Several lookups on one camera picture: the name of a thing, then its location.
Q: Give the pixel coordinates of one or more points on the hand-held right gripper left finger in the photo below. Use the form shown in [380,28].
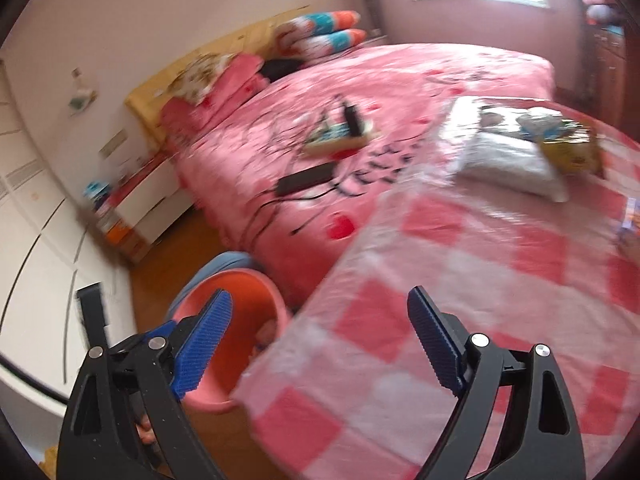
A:
[205,345]

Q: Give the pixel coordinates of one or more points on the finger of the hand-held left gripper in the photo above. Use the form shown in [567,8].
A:
[162,329]

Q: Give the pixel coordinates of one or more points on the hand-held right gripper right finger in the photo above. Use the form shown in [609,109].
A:
[435,345]

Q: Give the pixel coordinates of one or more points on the orange pink plastic bucket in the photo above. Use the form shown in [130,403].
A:
[245,320]

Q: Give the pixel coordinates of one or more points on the white plastic bag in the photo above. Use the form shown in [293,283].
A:
[505,162]

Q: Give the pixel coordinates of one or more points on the purple cartoon drink carton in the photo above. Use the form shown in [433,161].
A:
[631,217]

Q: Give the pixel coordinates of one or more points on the yellow green snack bag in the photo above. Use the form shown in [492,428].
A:
[570,152]

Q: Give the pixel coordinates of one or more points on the red white checked tablecloth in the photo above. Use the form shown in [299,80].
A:
[475,310]

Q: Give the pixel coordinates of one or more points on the white wardrobe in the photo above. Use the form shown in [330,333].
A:
[45,260]

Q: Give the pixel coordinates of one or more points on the blue plastic basin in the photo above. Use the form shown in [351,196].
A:
[220,262]

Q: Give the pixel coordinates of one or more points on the blue item on nightstand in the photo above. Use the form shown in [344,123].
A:
[95,191]

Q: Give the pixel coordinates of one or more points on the white red nightstand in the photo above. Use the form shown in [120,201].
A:
[150,205]

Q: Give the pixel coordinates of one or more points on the black phone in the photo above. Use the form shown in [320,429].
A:
[306,178]

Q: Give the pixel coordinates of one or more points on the white power strip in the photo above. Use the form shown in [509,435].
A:
[340,142]

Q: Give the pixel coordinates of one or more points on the wooden headboard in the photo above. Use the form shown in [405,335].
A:
[165,85]

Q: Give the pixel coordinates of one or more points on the black charger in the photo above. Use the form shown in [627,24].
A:
[352,117]

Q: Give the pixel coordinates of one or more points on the floral pillow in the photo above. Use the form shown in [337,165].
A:
[200,77]

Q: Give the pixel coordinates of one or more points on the pink floral pillows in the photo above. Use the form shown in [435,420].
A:
[235,80]

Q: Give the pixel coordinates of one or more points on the pink bed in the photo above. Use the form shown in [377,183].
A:
[400,85]

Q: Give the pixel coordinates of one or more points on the dark cloth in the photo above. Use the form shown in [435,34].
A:
[282,69]

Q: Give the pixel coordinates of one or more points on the brown wooden cabinet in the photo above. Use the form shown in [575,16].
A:
[612,70]

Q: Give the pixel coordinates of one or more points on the folded quilts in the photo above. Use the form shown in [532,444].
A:
[597,2]

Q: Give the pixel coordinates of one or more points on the wall switch plate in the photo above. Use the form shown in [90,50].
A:
[114,142]

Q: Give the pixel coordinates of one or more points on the wall ornament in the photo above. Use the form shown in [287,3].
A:
[80,97]

